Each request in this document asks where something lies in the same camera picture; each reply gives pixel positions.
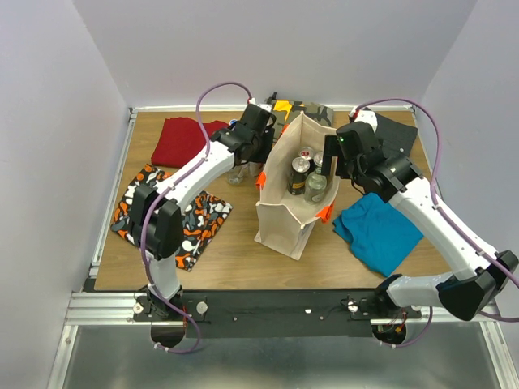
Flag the red tab can front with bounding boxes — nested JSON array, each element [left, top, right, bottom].
[[248, 162, 263, 177]]

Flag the red tab can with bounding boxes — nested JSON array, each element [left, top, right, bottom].
[[298, 147, 315, 165], [248, 162, 263, 177]]

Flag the green cap glass bottle front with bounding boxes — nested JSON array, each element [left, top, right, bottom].
[[226, 164, 248, 186]]

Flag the green cap glass bottle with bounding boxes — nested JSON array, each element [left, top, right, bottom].
[[304, 168, 328, 203], [226, 164, 248, 186]]

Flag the beige canvas tote bag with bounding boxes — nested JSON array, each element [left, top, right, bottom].
[[255, 113, 340, 260]]

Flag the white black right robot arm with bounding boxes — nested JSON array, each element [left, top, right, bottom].
[[322, 122, 518, 321]]

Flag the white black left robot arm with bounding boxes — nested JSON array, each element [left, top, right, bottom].
[[129, 103, 276, 320]]

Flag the red tab can back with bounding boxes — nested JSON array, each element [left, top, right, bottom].
[[298, 147, 315, 165]]

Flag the dark grey buttoned garment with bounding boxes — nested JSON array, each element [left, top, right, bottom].
[[375, 113, 418, 157]]

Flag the green cap glass bottle back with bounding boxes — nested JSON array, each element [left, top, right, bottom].
[[304, 168, 328, 203]]

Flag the camouflage yellow green shorts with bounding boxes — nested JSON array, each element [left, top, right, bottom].
[[265, 92, 334, 143]]

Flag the black soda can left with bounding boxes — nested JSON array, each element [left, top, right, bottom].
[[287, 156, 311, 195]]

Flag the folded red shirt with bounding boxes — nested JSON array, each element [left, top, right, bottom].
[[151, 118, 206, 168]]

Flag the teal blue shirt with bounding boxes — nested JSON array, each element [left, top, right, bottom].
[[333, 194, 423, 277]]

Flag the orange black patterned shorts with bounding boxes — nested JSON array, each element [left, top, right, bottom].
[[110, 164, 233, 271]]

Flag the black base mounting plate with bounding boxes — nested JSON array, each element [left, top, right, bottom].
[[133, 289, 422, 339]]

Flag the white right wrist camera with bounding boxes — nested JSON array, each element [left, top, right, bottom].
[[349, 107, 378, 132]]

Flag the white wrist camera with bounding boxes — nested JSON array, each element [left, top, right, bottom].
[[349, 107, 378, 132], [256, 103, 272, 112]]

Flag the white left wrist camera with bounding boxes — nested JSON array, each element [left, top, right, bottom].
[[256, 103, 272, 112]]

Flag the aluminium table frame rail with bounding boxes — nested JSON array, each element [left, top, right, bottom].
[[46, 105, 519, 389]]

